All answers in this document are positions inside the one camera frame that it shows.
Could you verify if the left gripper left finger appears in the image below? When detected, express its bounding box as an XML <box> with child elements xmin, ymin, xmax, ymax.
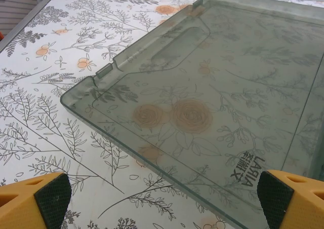
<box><xmin>0</xmin><ymin>172</ymin><xmax>72</xmax><ymax>229</ymax></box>

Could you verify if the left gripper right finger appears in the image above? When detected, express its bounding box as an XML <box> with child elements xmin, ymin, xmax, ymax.
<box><xmin>257</xmin><ymin>170</ymin><xmax>324</xmax><ymax>229</ymax></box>

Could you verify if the aluminium frame side rail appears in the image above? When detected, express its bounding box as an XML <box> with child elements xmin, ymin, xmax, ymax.
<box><xmin>0</xmin><ymin>0</ymin><xmax>58</xmax><ymax>53</ymax></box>

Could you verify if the grey compartment organizer box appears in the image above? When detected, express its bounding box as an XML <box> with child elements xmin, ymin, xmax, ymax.
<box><xmin>60</xmin><ymin>0</ymin><xmax>324</xmax><ymax>229</ymax></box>

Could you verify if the floral patterned table mat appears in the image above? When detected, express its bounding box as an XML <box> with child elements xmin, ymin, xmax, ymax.
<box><xmin>0</xmin><ymin>0</ymin><xmax>324</xmax><ymax>229</ymax></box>

